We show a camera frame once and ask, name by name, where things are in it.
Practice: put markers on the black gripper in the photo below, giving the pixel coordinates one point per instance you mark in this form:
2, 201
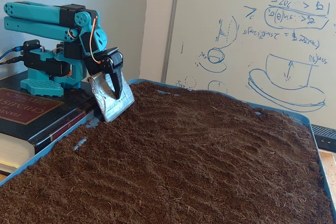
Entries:
112, 64

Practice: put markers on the brown soil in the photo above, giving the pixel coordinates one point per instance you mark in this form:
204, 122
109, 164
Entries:
183, 155

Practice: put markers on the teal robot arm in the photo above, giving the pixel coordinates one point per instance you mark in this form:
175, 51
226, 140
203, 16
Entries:
31, 24

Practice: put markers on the blue plastic tray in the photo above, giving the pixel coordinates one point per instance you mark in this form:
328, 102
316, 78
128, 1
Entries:
80, 144

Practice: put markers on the black chemistry handbook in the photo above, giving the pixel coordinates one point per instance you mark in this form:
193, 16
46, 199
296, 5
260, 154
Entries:
15, 108

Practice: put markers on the whiteboard with blue drawings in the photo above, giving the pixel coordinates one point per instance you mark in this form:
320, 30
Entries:
262, 51

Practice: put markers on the black vented device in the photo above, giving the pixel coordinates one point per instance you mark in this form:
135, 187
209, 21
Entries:
325, 137

